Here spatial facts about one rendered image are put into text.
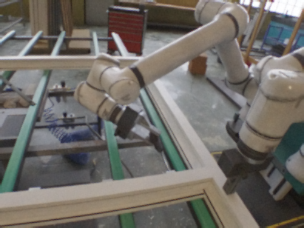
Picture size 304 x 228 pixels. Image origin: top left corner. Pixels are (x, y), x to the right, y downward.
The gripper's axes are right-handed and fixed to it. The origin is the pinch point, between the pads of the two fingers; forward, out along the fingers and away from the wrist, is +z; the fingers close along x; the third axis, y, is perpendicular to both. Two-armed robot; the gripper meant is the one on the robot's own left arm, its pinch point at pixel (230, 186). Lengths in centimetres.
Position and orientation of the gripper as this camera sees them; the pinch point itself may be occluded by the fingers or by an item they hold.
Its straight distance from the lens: 61.8
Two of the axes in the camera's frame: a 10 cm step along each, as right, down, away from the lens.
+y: 2.7, 5.6, -7.8
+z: -1.2, 8.2, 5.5
